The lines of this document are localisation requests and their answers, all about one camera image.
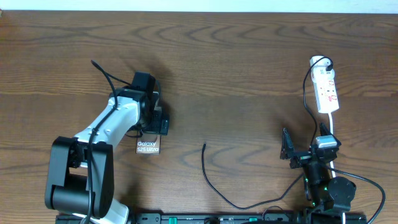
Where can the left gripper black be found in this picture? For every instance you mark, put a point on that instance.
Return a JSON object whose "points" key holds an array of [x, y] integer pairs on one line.
{"points": [[157, 128]]}

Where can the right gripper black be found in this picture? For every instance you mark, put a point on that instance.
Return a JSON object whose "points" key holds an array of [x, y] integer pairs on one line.
{"points": [[301, 158]]}

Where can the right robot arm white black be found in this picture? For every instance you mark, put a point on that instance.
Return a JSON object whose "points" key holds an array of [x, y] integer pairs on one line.
{"points": [[331, 196]]}

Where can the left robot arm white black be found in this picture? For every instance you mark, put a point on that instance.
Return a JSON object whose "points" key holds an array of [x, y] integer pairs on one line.
{"points": [[80, 180]]}

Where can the white power strip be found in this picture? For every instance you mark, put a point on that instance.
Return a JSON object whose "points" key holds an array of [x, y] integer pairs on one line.
{"points": [[322, 75]]}

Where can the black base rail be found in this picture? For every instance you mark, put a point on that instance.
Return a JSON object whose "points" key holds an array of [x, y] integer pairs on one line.
{"points": [[273, 217]]}

